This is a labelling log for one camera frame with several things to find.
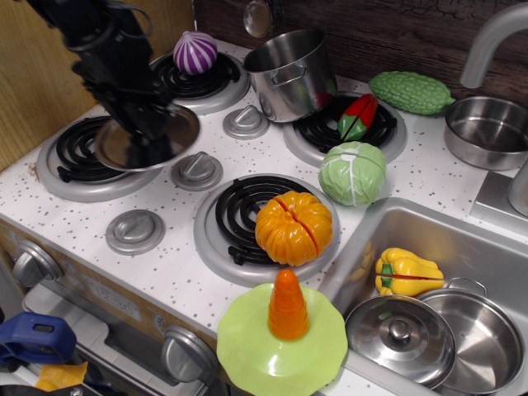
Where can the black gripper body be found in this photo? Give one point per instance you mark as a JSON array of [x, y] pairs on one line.
[[120, 75]]

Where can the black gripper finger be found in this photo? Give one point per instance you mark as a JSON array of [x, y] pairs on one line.
[[148, 120]]

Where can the small steel pot lid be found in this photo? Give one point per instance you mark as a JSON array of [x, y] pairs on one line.
[[124, 152]]

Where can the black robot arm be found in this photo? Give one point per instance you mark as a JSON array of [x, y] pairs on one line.
[[91, 25]]

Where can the back left stove burner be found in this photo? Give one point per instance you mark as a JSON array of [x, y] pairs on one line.
[[217, 89]]

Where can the stove burner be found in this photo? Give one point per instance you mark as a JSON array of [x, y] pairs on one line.
[[68, 168], [224, 229], [217, 89], [310, 138]]

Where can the front left stove burner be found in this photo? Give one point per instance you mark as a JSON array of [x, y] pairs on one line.
[[68, 168]]

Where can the front right stove burner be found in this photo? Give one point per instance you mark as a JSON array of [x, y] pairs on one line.
[[224, 229]]

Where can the back right stove burner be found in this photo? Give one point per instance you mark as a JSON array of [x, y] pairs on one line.
[[310, 138]]

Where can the steel lid in sink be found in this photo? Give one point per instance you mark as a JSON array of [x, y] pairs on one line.
[[404, 335]]

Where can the grey top knob middle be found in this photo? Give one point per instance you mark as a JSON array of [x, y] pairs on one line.
[[197, 172]]

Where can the purple striped toy onion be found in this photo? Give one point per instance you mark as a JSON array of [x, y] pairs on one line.
[[195, 53]]

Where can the grey top knob rear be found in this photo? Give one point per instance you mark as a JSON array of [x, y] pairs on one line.
[[245, 124]]

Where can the grey top knob front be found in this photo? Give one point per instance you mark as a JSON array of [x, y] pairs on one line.
[[135, 232]]

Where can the hanging steel spoon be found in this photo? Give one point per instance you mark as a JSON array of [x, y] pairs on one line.
[[262, 17]]

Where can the tall steel pot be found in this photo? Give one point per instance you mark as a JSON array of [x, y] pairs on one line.
[[292, 75]]

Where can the orange toy pumpkin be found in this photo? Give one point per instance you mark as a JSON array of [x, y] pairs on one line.
[[294, 228]]

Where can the grey oven knob left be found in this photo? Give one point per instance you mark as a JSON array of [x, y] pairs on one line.
[[34, 265]]

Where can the grey oven knob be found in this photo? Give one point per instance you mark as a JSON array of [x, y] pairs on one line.
[[34, 265], [186, 357]]

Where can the red toy chili pepper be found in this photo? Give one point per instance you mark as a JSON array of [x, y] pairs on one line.
[[357, 119]]

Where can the green toy cabbage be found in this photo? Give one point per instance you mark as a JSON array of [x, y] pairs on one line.
[[353, 173]]

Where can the grey oven knob right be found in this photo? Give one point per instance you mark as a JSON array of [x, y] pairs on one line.
[[186, 357]]

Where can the orange toy carrot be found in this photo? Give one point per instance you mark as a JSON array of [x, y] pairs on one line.
[[287, 311]]

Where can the light green plastic plate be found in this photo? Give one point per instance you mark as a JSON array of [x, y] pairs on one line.
[[261, 364]]

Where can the green toy bitter gourd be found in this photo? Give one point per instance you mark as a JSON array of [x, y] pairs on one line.
[[412, 92]]

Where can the yellow cloth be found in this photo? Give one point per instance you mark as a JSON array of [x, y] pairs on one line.
[[60, 376]]

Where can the yellow toy bell pepper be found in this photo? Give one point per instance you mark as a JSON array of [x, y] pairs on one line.
[[401, 272]]

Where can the small steel bowl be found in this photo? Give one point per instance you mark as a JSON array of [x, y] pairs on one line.
[[487, 132]]

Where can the silver faucet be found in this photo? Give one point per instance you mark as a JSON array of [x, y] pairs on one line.
[[499, 27]]

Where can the steel pan in sink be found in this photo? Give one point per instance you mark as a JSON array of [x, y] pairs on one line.
[[490, 350]]

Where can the grey oven door handle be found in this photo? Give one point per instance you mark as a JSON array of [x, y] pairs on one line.
[[119, 356]]

